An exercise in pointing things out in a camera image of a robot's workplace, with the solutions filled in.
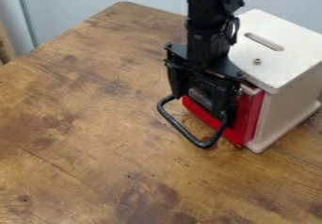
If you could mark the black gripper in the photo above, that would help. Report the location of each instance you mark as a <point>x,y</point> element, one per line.
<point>204,58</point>

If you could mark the red drawer front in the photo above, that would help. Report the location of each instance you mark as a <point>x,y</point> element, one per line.
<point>241,132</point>

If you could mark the right brass screw on box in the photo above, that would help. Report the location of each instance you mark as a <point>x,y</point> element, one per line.
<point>257,60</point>

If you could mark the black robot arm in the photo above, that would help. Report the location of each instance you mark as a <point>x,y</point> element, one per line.
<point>209,11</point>

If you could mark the white wooden box cabinet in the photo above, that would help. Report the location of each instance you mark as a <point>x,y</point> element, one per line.
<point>289,75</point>

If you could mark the grey vertical wall pipe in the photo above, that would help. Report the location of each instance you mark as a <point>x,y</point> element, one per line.
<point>29,22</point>

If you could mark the black metal drawer handle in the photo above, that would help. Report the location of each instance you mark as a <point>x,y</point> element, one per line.
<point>201,144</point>

